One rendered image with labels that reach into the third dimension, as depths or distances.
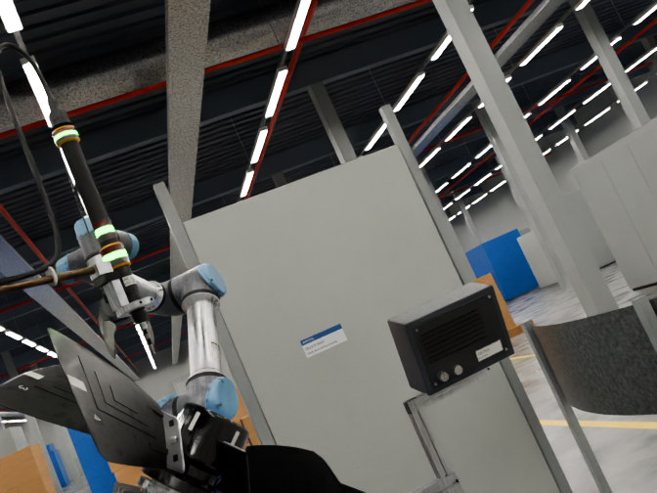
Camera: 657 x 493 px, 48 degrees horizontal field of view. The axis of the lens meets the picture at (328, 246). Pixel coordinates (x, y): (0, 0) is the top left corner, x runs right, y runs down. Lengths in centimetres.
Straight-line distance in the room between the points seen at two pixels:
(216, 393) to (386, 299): 153
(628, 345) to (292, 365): 135
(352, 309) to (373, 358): 24
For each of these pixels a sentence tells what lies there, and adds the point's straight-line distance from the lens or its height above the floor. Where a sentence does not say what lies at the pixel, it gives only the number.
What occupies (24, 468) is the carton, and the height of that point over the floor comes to 138.
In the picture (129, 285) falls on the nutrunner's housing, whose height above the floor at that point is 150.
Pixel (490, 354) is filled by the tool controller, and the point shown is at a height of 107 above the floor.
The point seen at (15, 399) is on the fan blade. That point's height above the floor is 139.
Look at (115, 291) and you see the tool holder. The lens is 134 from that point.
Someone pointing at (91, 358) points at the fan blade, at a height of 138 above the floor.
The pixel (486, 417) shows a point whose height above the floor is 67.
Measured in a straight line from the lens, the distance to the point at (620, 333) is 287.
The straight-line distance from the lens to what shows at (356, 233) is 338.
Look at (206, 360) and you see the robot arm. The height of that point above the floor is 135.
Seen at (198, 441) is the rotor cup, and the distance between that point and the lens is 120.
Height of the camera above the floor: 126
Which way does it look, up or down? 7 degrees up
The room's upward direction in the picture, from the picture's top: 24 degrees counter-clockwise
